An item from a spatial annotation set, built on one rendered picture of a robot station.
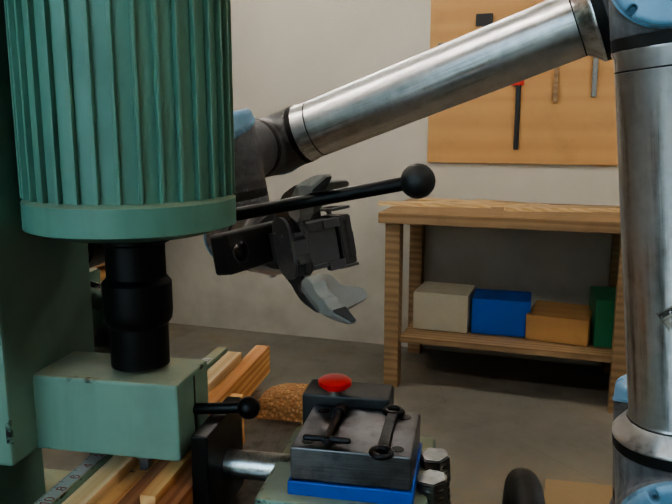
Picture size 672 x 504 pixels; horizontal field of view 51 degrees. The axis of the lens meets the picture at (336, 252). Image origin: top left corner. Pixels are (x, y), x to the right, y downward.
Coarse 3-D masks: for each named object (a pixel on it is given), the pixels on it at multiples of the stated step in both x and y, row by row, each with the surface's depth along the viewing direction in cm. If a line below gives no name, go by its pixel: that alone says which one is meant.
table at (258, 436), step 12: (252, 396) 91; (252, 420) 84; (264, 420) 84; (276, 420) 84; (252, 432) 80; (264, 432) 80; (276, 432) 80; (288, 432) 80; (252, 444) 77; (264, 444) 77; (276, 444) 77; (252, 480) 69; (240, 492) 67; (252, 492) 67
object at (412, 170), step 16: (416, 176) 67; (432, 176) 68; (320, 192) 71; (336, 192) 70; (352, 192) 70; (368, 192) 69; (384, 192) 69; (416, 192) 68; (240, 208) 72; (256, 208) 72; (272, 208) 71; (288, 208) 71; (304, 208) 71; (96, 256) 76
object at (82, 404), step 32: (96, 352) 67; (64, 384) 60; (96, 384) 60; (128, 384) 59; (160, 384) 59; (192, 384) 61; (64, 416) 61; (96, 416) 60; (128, 416) 60; (160, 416) 59; (192, 416) 62; (64, 448) 62; (96, 448) 61; (128, 448) 60; (160, 448) 60
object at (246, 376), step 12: (264, 348) 98; (252, 360) 93; (264, 360) 97; (240, 372) 88; (252, 372) 92; (264, 372) 97; (228, 384) 84; (240, 384) 87; (252, 384) 92; (216, 396) 81; (120, 492) 60
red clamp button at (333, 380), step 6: (324, 378) 63; (330, 378) 63; (336, 378) 63; (342, 378) 63; (348, 378) 63; (324, 384) 62; (330, 384) 62; (336, 384) 62; (342, 384) 62; (348, 384) 62; (330, 390) 62; (336, 390) 62; (342, 390) 62
